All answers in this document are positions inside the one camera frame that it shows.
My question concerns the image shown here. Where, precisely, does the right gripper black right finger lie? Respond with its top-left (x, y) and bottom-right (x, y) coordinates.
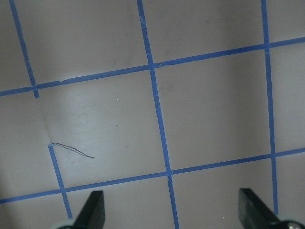
top-left (238, 188), bottom-right (284, 229)

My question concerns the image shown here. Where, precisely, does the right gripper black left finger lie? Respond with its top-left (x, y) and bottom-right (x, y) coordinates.
top-left (72, 190), bottom-right (105, 229)

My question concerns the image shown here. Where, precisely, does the loose blue tape thread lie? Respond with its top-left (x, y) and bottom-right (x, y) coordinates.
top-left (51, 142), bottom-right (95, 159)

